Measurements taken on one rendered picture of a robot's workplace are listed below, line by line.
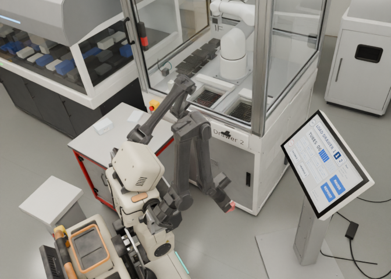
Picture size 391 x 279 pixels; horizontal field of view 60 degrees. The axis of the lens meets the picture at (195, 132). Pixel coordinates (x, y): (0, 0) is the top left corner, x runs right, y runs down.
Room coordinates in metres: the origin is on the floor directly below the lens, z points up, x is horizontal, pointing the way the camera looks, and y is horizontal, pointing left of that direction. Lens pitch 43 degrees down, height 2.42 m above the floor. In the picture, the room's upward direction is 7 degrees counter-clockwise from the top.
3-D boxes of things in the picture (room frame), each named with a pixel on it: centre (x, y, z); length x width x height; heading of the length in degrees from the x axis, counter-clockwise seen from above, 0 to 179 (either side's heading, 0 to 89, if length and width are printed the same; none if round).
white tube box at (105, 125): (1.96, 0.69, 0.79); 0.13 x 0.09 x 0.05; 126
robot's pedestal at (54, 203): (1.35, 0.96, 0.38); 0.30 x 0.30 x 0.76; 57
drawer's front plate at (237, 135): (1.62, -0.22, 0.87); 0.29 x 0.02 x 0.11; 50
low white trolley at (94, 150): (1.86, 0.53, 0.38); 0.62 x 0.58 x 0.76; 50
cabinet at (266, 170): (2.16, -0.33, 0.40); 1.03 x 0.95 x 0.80; 50
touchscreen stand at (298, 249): (1.13, -0.64, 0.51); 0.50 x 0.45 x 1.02; 95
